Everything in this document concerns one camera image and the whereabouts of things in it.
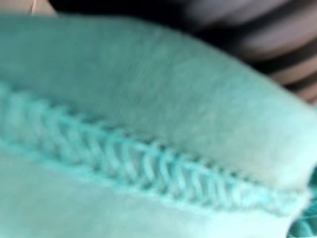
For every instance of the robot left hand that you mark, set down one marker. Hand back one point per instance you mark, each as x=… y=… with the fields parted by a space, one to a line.
x=247 y=32

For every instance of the teal fleece blanket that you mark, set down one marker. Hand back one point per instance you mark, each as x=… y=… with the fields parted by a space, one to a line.
x=138 y=104

